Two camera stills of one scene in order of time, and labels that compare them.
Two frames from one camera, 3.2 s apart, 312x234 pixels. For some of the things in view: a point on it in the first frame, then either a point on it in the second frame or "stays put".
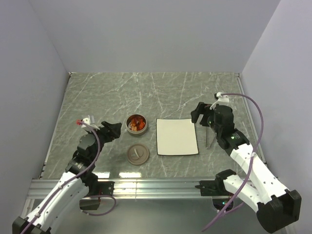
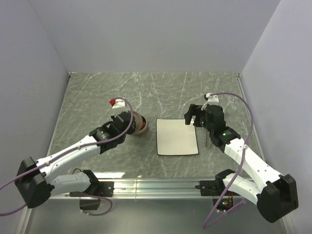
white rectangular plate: [176, 137] stays put
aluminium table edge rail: [130, 188] stays put
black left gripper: [110, 131] → [132, 129]
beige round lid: [138, 154] → [138, 121]
